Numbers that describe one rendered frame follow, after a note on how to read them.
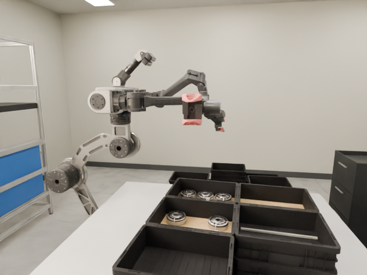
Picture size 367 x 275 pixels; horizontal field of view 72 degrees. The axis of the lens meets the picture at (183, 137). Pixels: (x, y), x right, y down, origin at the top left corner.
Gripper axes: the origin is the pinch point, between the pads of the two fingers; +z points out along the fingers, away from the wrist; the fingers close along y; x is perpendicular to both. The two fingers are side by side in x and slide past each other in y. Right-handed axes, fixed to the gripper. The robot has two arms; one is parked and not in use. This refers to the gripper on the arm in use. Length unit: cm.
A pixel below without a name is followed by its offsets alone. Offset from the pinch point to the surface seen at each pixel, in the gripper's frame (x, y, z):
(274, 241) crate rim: -32, 53, -14
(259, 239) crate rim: -26, 53, -15
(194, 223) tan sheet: 3, 62, -39
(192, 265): 0, 62, -8
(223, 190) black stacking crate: -13, 58, -75
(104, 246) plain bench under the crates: 50, 75, -32
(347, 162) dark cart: -124, 60, -159
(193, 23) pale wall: 38, -110, -357
